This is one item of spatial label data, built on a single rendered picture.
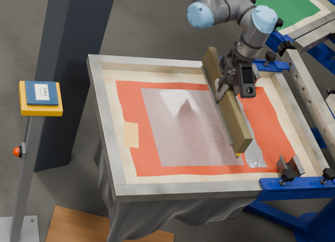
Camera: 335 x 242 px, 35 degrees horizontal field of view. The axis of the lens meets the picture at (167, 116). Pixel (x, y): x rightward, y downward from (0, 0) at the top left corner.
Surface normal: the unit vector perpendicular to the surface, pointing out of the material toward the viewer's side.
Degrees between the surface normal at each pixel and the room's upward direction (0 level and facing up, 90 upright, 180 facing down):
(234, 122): 90
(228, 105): 90
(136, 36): 0
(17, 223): 90
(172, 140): 0
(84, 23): 90
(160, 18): 0
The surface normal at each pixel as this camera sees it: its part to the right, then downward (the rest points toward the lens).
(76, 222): 0.29, -0.65
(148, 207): 0.22, 0.77
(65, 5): -0.85, 0.16
